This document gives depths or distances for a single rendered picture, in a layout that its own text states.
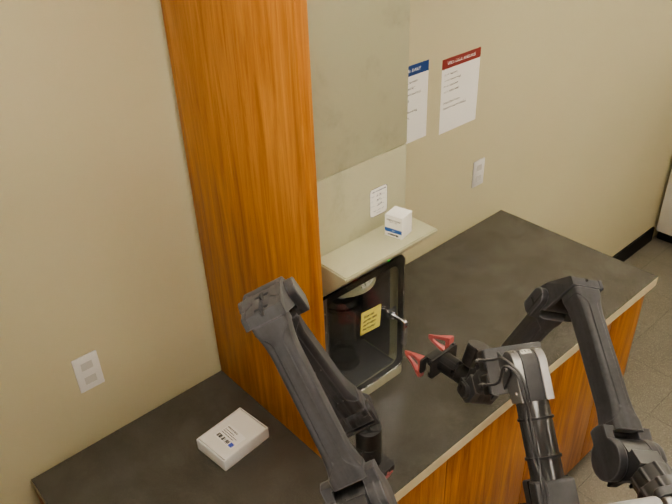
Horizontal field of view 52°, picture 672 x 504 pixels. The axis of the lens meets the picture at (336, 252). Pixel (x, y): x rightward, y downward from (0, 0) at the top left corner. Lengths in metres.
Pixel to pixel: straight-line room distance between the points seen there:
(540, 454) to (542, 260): 1.76
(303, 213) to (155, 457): 0.89
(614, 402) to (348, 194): 0.74
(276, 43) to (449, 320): 1.32
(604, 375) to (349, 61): 0.82
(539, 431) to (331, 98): 0.84
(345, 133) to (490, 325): 1.04
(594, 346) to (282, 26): 0.85
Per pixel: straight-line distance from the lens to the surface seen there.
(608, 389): 1.40
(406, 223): 1.73
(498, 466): 2.44
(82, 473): 2.07
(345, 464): 1.20
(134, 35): 1.73
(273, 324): 1.15
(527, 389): 1.03
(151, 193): 1.86
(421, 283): 2.56
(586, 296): 1.49
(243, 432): 1.99
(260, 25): 1.40
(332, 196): 1.63
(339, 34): 1.51
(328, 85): 1.52
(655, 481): 1.30
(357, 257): 1.67
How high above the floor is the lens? 2.43
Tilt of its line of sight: 33 degrees down
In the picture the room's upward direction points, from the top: 2 degrees counter-clockwise
